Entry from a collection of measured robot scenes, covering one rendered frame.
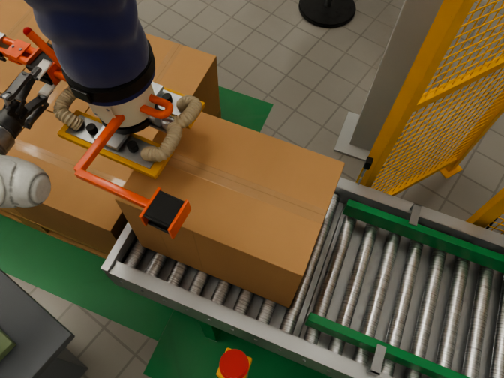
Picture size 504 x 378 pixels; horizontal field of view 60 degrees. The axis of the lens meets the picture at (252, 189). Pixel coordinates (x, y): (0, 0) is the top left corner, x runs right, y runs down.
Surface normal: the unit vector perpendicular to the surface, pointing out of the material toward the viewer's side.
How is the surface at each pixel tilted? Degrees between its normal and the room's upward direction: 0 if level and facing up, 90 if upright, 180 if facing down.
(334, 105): 0
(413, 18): 90
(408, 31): 90
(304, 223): 0
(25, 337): 0
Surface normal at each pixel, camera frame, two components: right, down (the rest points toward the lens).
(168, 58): 0.02, -0.47
